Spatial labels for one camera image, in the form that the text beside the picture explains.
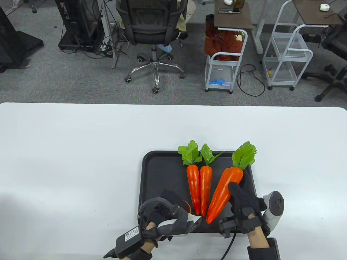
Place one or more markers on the person's right hand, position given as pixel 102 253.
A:
pixel 245 208

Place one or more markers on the person's left hand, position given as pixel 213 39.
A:
pixel 172 199

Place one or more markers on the person's left forearm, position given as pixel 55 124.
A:
pixel 149 244

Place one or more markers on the orange plastic bowl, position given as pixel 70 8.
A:
pixel 188 207

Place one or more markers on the grey left hand controller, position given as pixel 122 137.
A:
pixel 173 226

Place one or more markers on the black plastic tray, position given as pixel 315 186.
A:
pixel 162 173

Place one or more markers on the black left wrist box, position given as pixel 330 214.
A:
pixel 130 241

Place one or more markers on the blue gloves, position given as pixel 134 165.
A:
pixel 217 81

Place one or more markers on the red-brown bag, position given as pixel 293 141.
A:
pixel 222 43

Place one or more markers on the white table leg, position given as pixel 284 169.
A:
pixel 259 40

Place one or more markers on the black mesh office chair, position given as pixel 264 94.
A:
pixel 151 24

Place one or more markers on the brown side table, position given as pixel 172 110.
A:
pixel 233 20

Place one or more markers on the black monitor stand cart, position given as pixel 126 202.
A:
pixel 78 24

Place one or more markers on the brown desk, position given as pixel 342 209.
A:
pixel 311 16

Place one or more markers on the dark bottle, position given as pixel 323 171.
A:
pixel 239 3

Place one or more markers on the black floor stand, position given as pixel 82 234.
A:
pixel 10 40

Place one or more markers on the aluminium frame post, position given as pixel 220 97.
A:
pixel 108 27

